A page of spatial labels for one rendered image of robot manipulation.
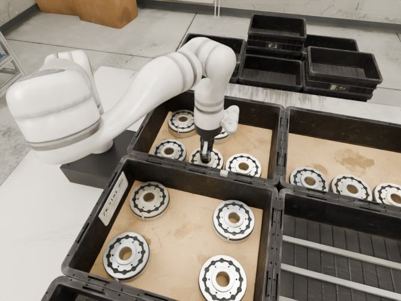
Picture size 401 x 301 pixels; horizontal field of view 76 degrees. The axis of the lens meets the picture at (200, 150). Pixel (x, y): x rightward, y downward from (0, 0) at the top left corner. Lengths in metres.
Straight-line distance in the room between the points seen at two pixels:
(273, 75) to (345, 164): 1.19
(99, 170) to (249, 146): 0.48
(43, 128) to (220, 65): 0.32
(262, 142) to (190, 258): 0.42
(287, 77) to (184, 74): 1.56
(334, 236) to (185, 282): 0.38
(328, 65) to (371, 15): 1.91
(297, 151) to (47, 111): 0.70
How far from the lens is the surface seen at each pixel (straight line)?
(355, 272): 0.73
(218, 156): 0.75
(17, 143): 2.35
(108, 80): 1.37
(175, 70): 0.44
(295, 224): 0.72
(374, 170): 0.91
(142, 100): 0.40
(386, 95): 2.85
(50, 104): 0.32
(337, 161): 0.88
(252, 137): 0.86
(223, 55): 0.51
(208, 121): 0.61
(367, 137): 0.94
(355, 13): 3.77
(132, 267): 0.63
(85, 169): 0.89
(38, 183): 1.05
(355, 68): 2.03
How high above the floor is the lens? 1.45
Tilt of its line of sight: 51 degrees down
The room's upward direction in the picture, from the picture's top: straight up
